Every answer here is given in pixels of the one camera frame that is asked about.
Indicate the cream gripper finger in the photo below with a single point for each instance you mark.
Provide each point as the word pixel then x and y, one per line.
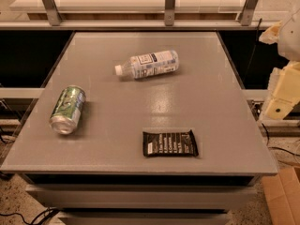
pixel 271 34
pixel 283 91

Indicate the green soda can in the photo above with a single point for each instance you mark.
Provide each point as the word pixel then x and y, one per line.
pixel 67 110

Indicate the cardboard box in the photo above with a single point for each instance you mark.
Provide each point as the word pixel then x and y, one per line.
pixel 282 194

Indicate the clear plastic water bottle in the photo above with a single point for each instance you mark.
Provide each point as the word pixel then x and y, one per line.
pixel 149 65

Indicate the black snack bar wrapper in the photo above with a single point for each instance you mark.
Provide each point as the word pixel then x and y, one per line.
pixel 169 144

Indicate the metal shelf frame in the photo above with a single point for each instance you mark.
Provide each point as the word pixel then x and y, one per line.
pixel 109 15

